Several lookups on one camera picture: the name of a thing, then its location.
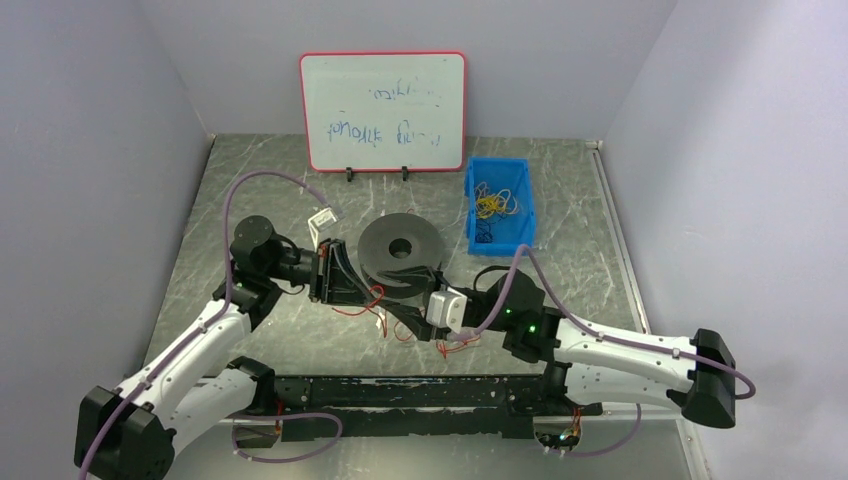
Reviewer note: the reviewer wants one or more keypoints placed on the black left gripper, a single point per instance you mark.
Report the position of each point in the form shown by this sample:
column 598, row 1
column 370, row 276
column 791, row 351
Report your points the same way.
column 327, row 270

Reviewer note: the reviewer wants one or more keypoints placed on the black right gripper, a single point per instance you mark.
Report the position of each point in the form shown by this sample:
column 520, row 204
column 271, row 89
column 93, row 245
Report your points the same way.
column 424, row 324

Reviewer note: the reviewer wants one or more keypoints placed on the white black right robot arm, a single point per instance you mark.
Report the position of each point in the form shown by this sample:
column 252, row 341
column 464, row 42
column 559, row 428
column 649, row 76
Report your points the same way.
column 591, row 363

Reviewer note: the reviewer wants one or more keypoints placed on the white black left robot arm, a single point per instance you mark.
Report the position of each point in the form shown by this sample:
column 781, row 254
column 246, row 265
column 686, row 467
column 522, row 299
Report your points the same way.
column 136, row 429

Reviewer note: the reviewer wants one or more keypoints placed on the blue plastic bin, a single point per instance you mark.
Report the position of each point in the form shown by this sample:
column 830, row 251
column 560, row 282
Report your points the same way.
column 501, row 214

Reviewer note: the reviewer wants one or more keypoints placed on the red framed whiteboard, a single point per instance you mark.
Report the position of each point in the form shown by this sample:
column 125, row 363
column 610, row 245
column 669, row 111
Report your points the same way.
column 384, row 111

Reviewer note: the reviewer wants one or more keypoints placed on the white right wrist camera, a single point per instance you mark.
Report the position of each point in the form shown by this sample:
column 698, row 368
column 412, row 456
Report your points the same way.
column 447, row 310

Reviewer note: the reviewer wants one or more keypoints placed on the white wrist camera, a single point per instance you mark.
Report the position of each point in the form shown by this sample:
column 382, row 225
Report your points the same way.
column 447, row 310
column 319, row 223

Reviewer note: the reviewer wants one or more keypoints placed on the dark grey cable spool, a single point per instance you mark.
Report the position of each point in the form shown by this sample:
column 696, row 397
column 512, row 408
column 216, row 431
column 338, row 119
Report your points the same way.
column 397, row 241

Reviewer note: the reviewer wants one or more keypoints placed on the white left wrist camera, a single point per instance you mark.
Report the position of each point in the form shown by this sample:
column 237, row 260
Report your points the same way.
column 319, row 223

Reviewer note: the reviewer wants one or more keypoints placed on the black base frame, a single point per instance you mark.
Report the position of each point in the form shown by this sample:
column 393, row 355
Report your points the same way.
column 373, row 406

